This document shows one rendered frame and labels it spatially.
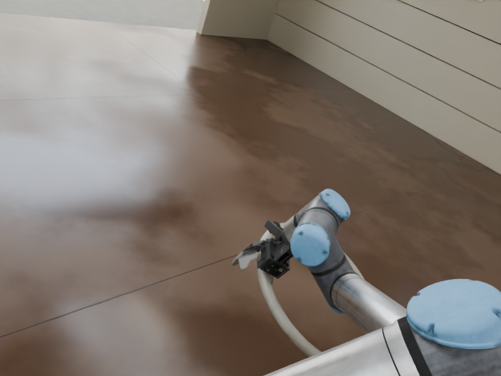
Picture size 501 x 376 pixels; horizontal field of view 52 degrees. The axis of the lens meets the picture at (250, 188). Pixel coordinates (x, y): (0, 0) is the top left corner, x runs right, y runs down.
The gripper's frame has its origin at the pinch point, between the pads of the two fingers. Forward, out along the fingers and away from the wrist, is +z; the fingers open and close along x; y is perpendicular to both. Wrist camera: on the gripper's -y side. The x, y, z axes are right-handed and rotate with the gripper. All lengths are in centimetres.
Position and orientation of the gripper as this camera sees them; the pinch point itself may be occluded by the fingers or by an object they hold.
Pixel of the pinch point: (249, 268)
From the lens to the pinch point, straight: 150.0
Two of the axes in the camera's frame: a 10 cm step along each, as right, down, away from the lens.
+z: -6.1, 5.9, 5.4
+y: -0.4, 6.5, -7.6
